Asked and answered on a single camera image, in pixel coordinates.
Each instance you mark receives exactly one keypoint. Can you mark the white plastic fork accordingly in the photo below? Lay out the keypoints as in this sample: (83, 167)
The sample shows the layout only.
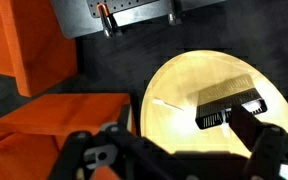
(165, 104)

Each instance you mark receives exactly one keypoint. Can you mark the dark grey robot cart platform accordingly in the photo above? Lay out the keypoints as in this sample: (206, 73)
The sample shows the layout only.
(74, 20)

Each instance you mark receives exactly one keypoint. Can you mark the orange armchair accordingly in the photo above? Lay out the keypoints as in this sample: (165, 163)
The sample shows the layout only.
(57, 116)
(34, 43)

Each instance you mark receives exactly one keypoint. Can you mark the white round object in bin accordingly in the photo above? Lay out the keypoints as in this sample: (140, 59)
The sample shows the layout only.
(254, 107)

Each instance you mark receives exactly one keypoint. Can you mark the black rectangular utensil bin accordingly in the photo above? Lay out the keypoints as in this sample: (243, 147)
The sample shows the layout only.
(224, 96)

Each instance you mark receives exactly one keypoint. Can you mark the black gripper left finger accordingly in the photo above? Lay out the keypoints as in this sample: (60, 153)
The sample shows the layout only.
(130, 153)

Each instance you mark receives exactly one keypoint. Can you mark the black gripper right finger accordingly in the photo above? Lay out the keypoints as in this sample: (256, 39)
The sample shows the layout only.
(270, 150)

